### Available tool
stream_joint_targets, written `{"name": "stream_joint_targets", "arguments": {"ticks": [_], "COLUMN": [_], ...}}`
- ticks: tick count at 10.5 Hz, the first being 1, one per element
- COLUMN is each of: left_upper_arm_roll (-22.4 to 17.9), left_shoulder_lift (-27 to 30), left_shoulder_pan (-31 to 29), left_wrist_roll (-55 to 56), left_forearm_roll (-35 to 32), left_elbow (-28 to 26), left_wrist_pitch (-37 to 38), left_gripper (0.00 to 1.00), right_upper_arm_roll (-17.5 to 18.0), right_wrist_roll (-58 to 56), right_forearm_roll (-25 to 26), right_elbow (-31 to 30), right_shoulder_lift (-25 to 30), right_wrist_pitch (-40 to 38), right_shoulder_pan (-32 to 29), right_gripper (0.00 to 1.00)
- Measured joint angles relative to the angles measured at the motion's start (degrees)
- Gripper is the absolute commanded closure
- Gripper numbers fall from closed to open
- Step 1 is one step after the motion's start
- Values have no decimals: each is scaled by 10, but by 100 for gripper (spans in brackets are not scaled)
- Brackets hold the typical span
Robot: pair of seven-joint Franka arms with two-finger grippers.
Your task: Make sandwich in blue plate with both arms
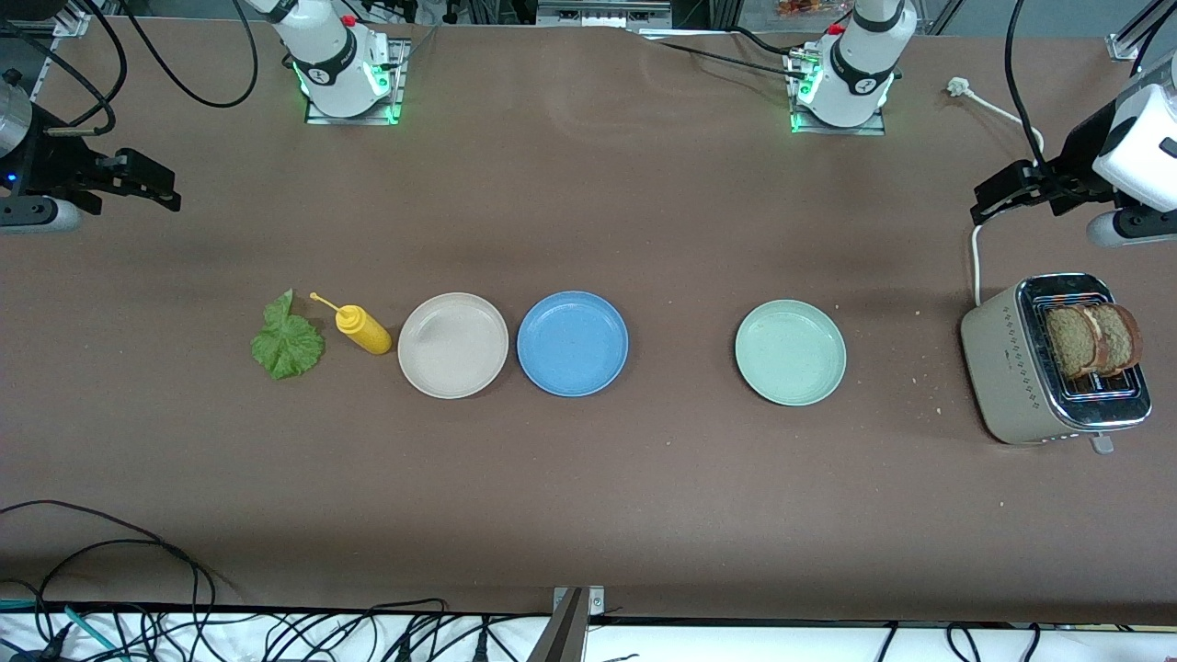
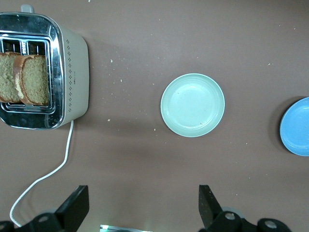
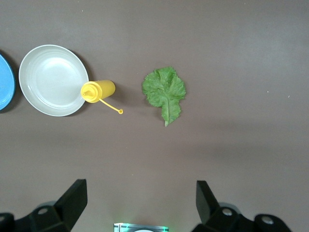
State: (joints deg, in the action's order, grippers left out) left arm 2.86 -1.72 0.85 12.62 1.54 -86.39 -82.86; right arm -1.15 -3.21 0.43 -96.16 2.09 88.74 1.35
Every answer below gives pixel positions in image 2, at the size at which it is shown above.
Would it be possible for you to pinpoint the brown bread slice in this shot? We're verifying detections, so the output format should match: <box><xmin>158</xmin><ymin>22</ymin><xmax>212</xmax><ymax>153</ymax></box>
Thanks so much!
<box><xmin>13</xmin><ymin>54</ymin><xmax>50</xmax><ymax>106</ymax></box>
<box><xmin>0</xmin><ymin>51</ymin><xmax>22</xmax><ymax>103</ymax></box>

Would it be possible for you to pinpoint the blue round plate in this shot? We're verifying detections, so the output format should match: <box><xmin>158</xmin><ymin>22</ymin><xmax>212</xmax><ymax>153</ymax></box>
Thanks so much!
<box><xmin>279</xmin><ymin>96</ymin><xmax>309</xmax><ymax>157</ymax></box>

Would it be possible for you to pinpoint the beige chrome toaster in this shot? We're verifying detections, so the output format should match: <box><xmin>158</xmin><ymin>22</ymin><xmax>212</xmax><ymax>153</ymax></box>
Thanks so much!
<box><xmin>0</xmin><ymin>4</ymin><xmax>90</xmax><ymax>131</ymax></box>

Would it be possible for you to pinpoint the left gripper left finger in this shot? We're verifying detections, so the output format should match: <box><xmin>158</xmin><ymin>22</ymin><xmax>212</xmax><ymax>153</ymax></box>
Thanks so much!
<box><xmin>0</xmin><ymin>185</ymin><xmax>90</xmax><ymax>232</ymax></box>

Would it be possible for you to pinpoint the mint green round plate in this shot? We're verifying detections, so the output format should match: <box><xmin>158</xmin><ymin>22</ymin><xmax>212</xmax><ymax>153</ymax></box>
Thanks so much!
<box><xmin>160</xmin><ymin>73</ymin><xmax>225</xmax><ymax>138</ymax></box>

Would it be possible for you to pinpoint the white toaster power cord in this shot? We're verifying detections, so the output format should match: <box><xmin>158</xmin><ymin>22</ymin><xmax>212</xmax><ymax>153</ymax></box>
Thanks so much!
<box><xmin>9</xmin><ymin>119</ymin><xmax>74</xmax><ymax>228</ymax></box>

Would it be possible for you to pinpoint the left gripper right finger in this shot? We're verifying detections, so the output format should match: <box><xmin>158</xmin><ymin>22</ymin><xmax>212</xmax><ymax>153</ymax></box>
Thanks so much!
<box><xmin>198</xmin><ymin>185</ymin><xmax>293</xmax><ymax>232</ymax></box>

